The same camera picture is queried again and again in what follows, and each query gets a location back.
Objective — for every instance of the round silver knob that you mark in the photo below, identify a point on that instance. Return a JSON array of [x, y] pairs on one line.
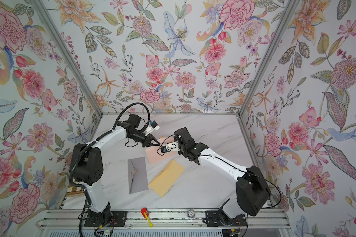
[[191, 214]]

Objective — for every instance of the aluminium corner frame post left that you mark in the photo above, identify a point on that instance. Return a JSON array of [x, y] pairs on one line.
[[46, 19]]

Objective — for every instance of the yellow stick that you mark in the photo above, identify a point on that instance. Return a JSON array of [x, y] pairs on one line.
[[149, 222]]

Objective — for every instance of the wooden checkered chessboard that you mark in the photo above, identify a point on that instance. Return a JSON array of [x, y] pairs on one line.
[[73, 191]]

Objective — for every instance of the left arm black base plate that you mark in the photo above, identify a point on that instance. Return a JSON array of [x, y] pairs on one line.
[[114, 219]]

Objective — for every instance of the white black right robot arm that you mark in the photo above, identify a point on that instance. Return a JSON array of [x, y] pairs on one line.
[[251, 188]]

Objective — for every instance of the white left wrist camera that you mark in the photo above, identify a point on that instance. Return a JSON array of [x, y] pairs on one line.
[[151, 127]]

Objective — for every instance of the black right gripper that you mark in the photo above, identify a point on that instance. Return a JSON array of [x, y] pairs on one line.
[[177, 139]]

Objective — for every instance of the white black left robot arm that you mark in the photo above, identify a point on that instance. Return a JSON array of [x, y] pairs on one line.
[[87, 168]]

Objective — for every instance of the grey lavender envelope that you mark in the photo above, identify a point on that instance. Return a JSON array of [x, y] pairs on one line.
[[137, 175]]

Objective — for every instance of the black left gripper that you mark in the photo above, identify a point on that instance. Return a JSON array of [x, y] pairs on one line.
[[150, 137]]

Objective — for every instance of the aluminium front rail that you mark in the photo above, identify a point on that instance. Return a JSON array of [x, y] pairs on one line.
[[67, 219]]

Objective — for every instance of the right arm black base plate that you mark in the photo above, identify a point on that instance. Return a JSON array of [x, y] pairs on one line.
[[214, 218]]

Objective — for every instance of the yellow envelope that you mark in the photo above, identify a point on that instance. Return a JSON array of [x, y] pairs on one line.
[[166, 178]]

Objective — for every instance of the pink envelope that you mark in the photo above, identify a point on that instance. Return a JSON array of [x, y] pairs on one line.
[[154, 155]]

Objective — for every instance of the aluminium corner frame post right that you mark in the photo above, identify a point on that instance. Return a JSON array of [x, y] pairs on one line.
[[288, 13]]

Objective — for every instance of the aluminium corner frame post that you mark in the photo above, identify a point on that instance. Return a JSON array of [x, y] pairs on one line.
[[46, 19], [288, 13]]

